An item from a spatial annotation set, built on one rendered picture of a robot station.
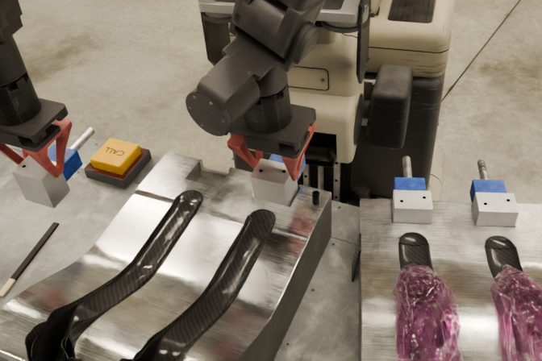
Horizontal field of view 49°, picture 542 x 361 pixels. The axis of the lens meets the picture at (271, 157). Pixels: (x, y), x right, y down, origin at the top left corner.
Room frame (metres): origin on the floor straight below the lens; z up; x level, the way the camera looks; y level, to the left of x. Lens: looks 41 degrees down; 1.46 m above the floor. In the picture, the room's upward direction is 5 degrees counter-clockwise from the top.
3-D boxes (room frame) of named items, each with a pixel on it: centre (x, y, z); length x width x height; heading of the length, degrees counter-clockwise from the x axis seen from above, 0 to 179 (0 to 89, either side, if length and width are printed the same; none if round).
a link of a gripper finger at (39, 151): (0.61, 0.29, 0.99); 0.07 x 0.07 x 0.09; 63
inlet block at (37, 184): (0.65, 0.29, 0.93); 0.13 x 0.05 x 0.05; 153
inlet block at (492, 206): (0.58, -0.30, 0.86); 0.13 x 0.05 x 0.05; 170
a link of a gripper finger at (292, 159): (0.58, -0.02, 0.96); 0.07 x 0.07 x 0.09; 63
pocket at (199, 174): (0.63, 0.09, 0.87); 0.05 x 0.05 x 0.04; 63
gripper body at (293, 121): (0.58, 0.00, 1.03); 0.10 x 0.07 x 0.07; 63
